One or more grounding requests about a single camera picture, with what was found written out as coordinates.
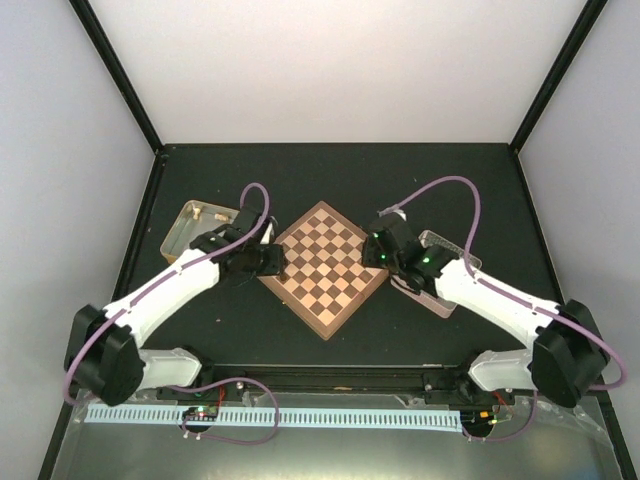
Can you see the light blue cable duct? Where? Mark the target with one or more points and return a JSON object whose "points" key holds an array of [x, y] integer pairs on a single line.
{"points": [[265, 417]]}

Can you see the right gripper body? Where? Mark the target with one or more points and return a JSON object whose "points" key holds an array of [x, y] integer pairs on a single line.
{"points": [[373, 259]]}

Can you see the black frame rail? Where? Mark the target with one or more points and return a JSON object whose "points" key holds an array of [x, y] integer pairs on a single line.
{"points": [[442, 385]]}

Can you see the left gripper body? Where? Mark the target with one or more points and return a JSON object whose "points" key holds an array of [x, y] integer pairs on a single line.
{"points": [[257, 266]]}

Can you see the light chess pieces pile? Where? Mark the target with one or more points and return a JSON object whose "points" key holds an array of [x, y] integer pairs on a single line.
{"points": [[201, 214]]}

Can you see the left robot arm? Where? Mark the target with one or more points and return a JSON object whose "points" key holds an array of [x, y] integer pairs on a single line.
{"points": [[106, 352]]}

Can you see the wooden chess board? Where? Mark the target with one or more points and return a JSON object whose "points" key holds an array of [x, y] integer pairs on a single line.
{"points": [[326, 282]]}

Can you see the pink tin box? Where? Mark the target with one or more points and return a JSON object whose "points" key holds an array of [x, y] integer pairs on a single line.
{"points": [[424, 268]]}

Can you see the yellow tin box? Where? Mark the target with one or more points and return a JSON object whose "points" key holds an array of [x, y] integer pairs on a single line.
{"points": [[185, 229]]}

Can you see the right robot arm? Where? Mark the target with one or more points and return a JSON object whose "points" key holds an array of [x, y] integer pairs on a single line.
{"points": [[561, 357]]}

